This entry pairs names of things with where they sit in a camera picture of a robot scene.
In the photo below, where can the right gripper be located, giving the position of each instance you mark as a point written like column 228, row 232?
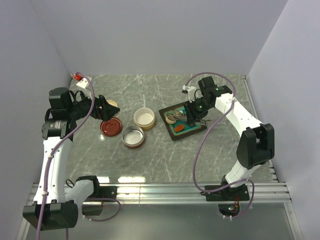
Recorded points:
column 192, row 117

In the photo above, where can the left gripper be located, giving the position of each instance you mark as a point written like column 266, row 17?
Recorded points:
column 107, row 110

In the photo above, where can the red round lid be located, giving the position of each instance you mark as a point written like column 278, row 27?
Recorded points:
column 111, row 127

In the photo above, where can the metal tongs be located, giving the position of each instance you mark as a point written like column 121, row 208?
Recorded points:
column 181, row 116

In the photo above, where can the orange food piece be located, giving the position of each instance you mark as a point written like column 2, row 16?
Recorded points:
column 178, row 128

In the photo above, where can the beige round bun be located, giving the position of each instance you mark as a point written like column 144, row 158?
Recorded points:
column 170, row 120

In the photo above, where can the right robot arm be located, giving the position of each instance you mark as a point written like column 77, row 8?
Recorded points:
column 257, row 140

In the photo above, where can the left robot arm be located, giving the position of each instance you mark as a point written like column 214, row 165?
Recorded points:
column 52, row 208

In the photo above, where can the cream round lid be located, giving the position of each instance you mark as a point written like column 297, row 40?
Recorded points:
column 111, row 103

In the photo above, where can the black teal square tray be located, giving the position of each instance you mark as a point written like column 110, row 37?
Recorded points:
column 187, row 132

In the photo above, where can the red steel bowl container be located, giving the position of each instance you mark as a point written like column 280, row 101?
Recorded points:
column 133, row 136

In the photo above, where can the cream white bowl container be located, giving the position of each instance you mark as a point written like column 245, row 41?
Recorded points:
column 144, row 118

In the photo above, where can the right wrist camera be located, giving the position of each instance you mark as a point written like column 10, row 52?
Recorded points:
column 190, row 92

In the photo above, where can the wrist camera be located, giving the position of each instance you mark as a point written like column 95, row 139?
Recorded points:
column 190, row 92
column 84, row 86

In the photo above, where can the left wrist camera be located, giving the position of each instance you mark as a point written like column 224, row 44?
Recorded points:
column 84, row 86

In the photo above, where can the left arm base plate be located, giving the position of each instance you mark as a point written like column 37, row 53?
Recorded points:
column 103, row 193

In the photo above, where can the aluminium mounting rail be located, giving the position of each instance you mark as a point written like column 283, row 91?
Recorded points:
column 187, row 193

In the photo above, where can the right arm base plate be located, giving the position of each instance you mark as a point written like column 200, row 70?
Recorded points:
column 228, row 194

